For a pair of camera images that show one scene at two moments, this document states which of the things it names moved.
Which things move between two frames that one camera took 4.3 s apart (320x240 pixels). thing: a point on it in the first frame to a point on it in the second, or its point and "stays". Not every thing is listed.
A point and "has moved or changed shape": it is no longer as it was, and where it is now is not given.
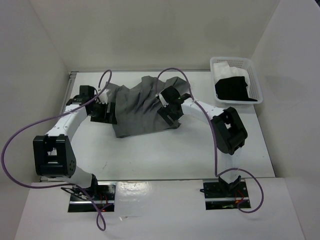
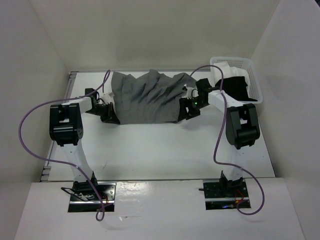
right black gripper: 164,112 to 184,103
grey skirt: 137,111 has moved or changed shape
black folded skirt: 233,88 stays
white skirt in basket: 222,70 stays
